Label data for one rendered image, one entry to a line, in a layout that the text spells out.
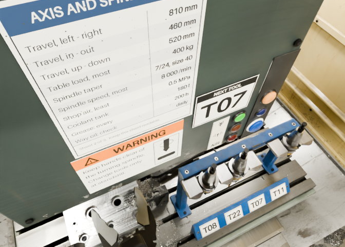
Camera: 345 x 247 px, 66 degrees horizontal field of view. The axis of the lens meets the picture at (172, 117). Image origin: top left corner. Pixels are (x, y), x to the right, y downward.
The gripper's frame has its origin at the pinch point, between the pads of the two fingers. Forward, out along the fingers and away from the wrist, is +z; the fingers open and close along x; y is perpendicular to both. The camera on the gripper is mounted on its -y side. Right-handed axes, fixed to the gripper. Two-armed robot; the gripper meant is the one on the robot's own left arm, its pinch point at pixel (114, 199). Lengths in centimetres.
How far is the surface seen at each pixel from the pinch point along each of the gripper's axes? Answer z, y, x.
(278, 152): -5, 20, 54
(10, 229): 40, 79, -49
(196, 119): -5.3, -28.3, 14.6
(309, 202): -23, 64, 78
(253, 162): -3.6, 19.6, 44.1
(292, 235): -30, 70, 64
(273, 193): -13, 47, 58
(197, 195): -4.0, 19.7, 22.0
